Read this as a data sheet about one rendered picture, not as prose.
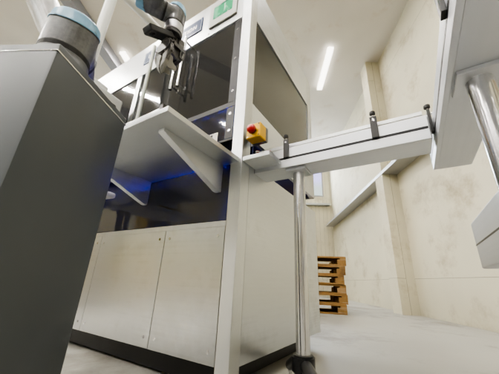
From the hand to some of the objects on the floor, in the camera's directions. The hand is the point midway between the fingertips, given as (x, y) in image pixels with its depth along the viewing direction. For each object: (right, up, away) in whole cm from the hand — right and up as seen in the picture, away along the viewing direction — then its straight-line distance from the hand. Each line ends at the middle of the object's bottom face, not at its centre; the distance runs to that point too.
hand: (160, 69), depth 94 cm
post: (+25, -114, -10) cm, 118 cm away
